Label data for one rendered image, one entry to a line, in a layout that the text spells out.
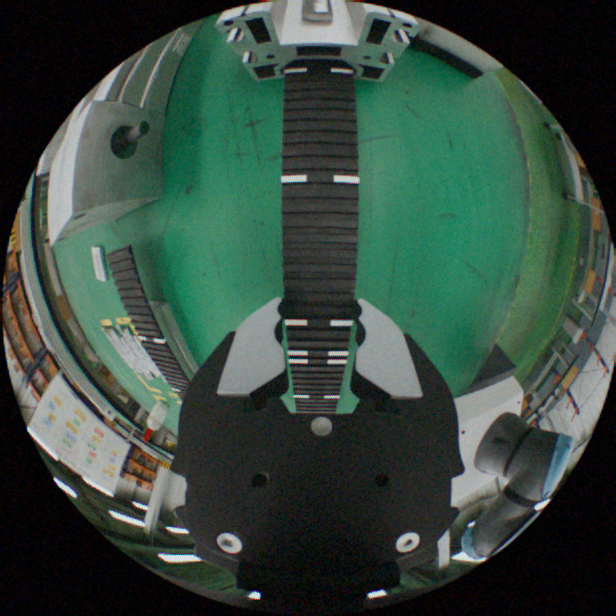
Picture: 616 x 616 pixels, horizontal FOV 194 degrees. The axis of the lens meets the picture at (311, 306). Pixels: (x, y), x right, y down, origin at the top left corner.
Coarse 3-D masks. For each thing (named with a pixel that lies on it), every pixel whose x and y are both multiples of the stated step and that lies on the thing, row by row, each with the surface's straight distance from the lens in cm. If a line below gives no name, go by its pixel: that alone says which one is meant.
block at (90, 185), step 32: (96, 128) 18; (128, 128) 20; (160, 128) 22; (64, 160) 20; (96, 160) 17; (128, 160) 18; (160, 160) 21; (64, 192) 17; (96, 192) 16; (128, 192) 17; (160, 192) 20; (64, 224) 17; (96, 224) 25
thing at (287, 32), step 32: (288, 0) 25; (320, 0) 21; (224, 32) 15; (256, 32) 16; (288, 32) 17; (320, 32) 17; (352, 32) 17; (384, 32) 15; (416, 32) 15; (256, 64) 17; (352, 64) 17; (384, 64) 17
